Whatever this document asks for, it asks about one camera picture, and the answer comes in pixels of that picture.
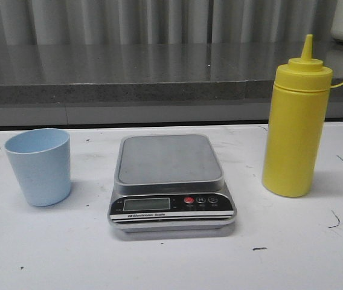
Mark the grey stone counter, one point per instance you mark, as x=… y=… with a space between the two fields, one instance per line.
x=76 y=86

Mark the silver electronic kitchen scale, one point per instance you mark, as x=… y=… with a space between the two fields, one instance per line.
x=169 y=182

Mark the grey pleated curtain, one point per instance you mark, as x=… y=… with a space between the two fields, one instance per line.
x=162 y=22

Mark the yellow squeeze bottle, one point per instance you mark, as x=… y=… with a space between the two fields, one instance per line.
x=300 y=96

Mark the light blue plastic cup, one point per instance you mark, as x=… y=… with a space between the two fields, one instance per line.
x=40 y=160

